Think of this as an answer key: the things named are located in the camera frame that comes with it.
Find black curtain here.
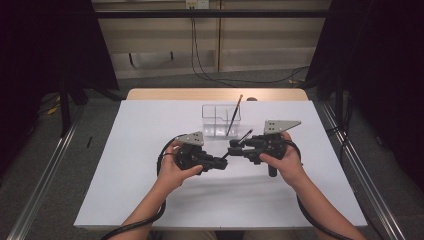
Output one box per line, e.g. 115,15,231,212
0,0,120,176
303,0,424,193

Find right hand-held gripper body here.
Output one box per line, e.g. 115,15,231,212
244,120,302,178

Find person's left hand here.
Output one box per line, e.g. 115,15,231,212
156,140,204,194

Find black metal stand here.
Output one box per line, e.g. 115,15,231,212
59,78,73,138

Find metal floor rail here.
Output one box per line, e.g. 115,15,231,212
6,109,85,240
319,102,407,240

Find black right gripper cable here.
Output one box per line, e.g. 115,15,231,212
284,139,355,240

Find black pen with silver end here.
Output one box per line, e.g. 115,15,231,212
221,128,254,160

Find black brush with orange tip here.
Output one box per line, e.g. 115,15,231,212
226,94,244,137

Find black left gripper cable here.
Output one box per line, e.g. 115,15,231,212
99,133,188,240

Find light wooden table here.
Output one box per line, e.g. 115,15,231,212
125,87,309,102

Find white wall outlet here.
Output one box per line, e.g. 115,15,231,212
185,0,210,10

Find person's right hand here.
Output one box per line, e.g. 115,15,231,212
259,131,308,191

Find black wall cable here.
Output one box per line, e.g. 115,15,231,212
190,17,236,88
193,17,310,85

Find clear plastic divided organizer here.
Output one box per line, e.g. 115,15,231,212
201,103,242,138

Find black horizontal frame bar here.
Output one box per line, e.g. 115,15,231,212
94,9,334,19

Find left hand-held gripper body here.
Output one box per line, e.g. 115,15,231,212
175,131,214,175

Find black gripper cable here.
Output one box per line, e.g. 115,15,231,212
99,133,188,240
284,139,355,240

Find white table sheet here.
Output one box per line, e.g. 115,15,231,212
73,99,368,231

